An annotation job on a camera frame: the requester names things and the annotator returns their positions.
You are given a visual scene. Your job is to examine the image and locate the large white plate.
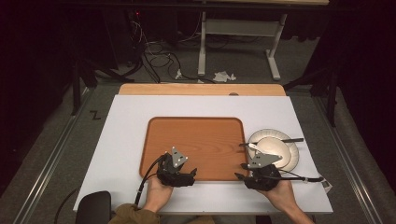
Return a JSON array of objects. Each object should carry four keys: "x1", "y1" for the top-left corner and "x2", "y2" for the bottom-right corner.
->
[{"x1": 247, "y1": 128, "x2": 301, "y2": 173}]

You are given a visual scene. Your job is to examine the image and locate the black-handled fork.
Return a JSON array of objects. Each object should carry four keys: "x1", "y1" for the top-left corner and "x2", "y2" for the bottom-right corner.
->
[{"x1": 238, "y1": 137, "x2": 304, "y2": 147}]

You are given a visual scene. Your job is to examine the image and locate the black metal stand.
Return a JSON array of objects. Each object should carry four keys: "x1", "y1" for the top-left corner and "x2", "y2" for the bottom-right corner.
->
[
  {"x1": 70, "y1": 58, "x2": 135, "y2": 117},
  {"x1": 282, "y1": 67, "x2": 340, "y2": 128}
]

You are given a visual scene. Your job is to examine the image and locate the wooden table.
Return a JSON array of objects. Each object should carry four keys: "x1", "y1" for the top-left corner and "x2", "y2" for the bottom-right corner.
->
[{"x1": 118, "y1": 83, "x2": 287, "y2": 97}]

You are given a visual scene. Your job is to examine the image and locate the black chair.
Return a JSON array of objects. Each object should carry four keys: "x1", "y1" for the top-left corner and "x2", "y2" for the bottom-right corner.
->
[{"x1": 75, "y1": 190, "x2": 112, "y2": 224}]

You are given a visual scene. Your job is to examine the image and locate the person's right hand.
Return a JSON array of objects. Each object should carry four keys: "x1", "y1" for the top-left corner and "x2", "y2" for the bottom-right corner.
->
[{"x1": 257, "y1": 179, "x2": 299, "y2": 213}]

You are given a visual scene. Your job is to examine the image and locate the person's left hand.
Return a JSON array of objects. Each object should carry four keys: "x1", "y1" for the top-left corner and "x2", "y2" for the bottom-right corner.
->
[{"x1": 143, "y1": 176, "x2": 175, "y2": 214}]

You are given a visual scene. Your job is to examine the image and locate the white desk frame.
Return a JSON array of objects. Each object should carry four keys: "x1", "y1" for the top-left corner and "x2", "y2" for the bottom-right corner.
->
[{"x1": 197, "y1": 11, "x2": 288, "y2": 81}]

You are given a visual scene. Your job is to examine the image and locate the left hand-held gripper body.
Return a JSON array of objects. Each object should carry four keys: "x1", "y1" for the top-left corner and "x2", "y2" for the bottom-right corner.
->
[{"x1": 156, "y1": 147, "x2": 190, "y2": 188}]

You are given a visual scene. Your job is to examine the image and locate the white cable tag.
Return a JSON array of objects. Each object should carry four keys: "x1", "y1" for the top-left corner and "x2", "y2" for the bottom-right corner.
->
[{"x1": 319, "y1": 177, "x2": 333, "y2": 194}]

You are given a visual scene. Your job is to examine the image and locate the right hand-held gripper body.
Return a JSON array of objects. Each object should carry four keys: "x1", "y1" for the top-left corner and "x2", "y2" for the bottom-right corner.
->
[{"x1": 246, "y1": 152, "x2": 283, "y2": 191}]

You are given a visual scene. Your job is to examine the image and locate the crumpled white paper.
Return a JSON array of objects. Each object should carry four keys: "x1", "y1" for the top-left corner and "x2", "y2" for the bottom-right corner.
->
[{"x1": 213, "y1": 70, "x2": 237, "y2": 83}]

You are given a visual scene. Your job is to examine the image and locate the brown wooden tray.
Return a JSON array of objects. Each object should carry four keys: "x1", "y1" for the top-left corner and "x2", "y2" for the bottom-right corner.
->
[{"x1": 139, "y1": 116, "x2": 248, "y2": 182}]

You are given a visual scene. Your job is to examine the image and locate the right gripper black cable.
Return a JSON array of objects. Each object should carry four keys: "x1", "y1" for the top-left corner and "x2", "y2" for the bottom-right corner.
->
[{"x1": 274, "y1": 169, "x2": 325, "y2": 183}]

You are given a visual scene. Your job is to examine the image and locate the metal floor rail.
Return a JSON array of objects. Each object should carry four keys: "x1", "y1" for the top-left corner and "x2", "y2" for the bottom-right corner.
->
[
  {"x1": 12, "y1": 87, "x2": 96, "y2": 224},
  {"x1": 313, "y1": 96, "x2": 386, "y2": 224}
]

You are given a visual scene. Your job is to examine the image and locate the thin black floor cable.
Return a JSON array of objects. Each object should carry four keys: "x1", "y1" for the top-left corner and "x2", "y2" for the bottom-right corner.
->
[{"x1": 53, "y1": 188, "x2": 78, "y2": 224}]

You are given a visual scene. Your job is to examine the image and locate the tangle of floor cables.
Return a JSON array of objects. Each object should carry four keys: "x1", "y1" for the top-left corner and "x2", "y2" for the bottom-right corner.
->
[{"x1": 129, "y1": 18, "x2": 217, "y2": 84}]

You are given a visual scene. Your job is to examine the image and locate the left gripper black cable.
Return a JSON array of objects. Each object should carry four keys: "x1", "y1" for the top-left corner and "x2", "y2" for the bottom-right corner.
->
[{"x1": 134, "y1": 154, "x2": 166, "y2": 206}]

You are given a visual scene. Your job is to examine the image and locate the white table board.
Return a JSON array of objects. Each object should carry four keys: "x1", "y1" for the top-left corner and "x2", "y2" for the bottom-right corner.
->
[{"x1": 73, "y1": 94, "x2": 334, "y2": 216}]

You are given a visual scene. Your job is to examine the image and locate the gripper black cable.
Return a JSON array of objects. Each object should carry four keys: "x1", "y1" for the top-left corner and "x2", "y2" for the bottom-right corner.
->
[
  {"x1": 134, "y1": 154, "x2": 166, "y2": 206},
  {"x1": 274, "y1": 169, "x2": 325, "y2": 183}
]

